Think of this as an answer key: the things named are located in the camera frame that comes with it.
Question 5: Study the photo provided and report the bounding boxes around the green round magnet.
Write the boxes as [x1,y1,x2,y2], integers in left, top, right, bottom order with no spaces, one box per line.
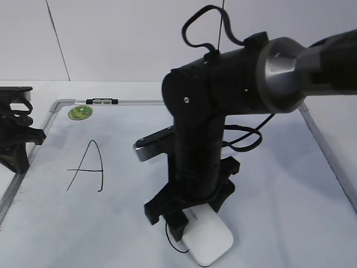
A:
[67,106,93,121]

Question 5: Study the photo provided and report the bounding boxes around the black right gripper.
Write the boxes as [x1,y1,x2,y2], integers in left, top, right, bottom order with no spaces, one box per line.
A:
[144,116,240,242]

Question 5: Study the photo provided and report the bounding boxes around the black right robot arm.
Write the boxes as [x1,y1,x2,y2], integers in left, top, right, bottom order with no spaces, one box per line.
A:
[137,30,356,241]

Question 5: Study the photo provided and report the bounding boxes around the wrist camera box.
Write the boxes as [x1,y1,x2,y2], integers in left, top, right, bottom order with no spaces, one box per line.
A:
[133,126,174,162]
[1,87,33,103]

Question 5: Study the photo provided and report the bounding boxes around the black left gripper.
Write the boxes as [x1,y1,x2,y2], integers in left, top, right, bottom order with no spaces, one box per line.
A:
[1,110,46,174]

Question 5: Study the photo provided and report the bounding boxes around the white whiteboard eraser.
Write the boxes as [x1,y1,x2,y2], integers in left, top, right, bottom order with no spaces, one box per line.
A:
[181,204,234,267]

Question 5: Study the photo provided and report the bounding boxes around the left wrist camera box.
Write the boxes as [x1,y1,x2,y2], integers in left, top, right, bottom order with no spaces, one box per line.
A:
[1,87,33,103]

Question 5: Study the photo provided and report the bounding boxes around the white whiteboard with grey frame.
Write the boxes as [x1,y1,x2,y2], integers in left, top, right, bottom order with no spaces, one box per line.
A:
[1,105,356,267]

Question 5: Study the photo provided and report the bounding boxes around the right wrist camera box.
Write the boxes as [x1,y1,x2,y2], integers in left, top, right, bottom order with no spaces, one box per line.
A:
[133,126,174,162]

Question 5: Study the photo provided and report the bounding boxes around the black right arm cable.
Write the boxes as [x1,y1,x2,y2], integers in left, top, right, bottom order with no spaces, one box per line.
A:
[181,4,273,153]

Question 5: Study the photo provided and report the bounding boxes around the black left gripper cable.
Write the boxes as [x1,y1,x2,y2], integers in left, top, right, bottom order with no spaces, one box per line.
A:
[0,98,35,130]

